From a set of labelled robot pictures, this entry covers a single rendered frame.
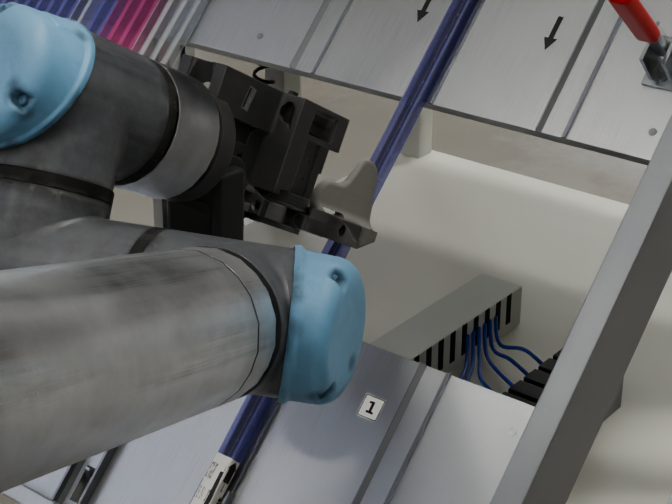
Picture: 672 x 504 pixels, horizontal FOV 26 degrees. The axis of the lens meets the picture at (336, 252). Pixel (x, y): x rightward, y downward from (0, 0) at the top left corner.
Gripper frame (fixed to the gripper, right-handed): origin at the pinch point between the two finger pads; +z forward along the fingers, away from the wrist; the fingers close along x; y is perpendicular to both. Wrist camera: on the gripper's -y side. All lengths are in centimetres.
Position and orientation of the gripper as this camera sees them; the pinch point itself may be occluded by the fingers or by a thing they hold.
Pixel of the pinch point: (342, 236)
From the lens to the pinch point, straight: 102.4
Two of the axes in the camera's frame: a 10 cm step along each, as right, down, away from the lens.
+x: -7.8, -2.7, 5.6
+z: 5.3, 1.8, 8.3
